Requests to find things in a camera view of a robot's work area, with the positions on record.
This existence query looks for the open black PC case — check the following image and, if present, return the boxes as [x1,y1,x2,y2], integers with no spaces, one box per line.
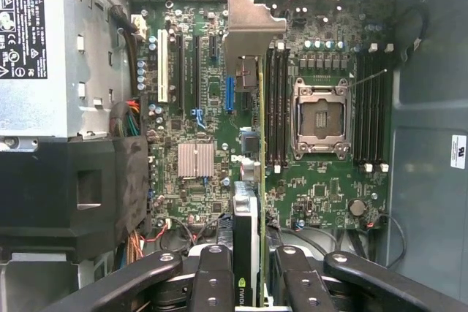
[0,0,468,312]

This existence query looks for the black expansion slot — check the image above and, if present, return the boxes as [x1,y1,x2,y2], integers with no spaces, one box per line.
[193,34,203,112]
[175,32,185,115]

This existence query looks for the silver chipset heatsink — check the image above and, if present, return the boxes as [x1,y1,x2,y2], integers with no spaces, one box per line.
[178,142,215,178]

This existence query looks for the CPU socket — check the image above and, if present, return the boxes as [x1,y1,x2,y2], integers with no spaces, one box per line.
[291,76,355,161]

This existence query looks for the round coin battery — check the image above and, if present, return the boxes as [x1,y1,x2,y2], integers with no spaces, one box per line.
[348,197,366,217]

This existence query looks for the blue expansion slot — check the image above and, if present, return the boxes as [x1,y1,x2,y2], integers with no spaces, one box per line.
[225,77,235,114]

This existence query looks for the blue slot latch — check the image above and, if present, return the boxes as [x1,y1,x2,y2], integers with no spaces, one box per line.
[190,108,206,129]

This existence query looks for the black sleeved power cable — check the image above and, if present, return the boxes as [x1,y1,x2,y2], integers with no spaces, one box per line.
[108,4,146,96]

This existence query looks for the green motherboard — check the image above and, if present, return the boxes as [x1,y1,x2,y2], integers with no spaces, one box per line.
[129,0,394,235]

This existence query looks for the grey power supply unit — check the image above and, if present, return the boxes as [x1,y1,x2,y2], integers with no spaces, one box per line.
[0,0,132,145]

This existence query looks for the black plastic shroud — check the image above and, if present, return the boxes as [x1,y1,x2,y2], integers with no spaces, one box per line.
[0,135,151,264]

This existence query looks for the white expansion slot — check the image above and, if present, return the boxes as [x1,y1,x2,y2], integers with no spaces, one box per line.
[156,29,170,104]

